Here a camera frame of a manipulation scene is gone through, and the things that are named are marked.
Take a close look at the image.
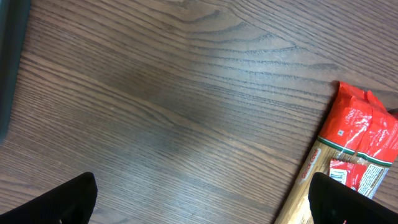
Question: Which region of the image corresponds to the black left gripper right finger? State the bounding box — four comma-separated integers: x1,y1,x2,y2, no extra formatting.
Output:
308,172,397,224

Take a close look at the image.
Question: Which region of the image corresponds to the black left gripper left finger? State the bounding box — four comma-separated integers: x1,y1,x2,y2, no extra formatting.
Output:
1,172,98,224

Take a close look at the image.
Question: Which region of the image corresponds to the orange spaghetti package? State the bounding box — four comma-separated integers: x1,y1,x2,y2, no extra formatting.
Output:
276,82,397,223

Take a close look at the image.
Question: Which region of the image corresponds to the grey plastic mesh basket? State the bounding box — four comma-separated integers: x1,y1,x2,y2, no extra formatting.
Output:
1,0,31,141

